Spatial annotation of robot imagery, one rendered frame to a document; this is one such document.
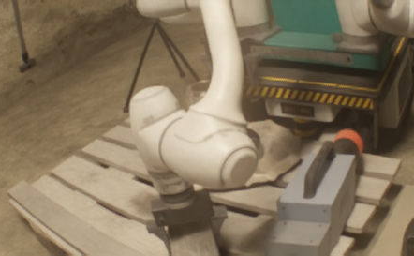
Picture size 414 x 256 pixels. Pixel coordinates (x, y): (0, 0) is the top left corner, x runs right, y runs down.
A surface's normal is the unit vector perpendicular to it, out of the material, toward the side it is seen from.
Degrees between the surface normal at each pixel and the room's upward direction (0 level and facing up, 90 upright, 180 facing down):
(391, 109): 90
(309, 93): 90
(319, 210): 90
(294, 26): 90
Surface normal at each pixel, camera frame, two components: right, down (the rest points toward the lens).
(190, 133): -0.65, -0.34
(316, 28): -0.57, 0.45
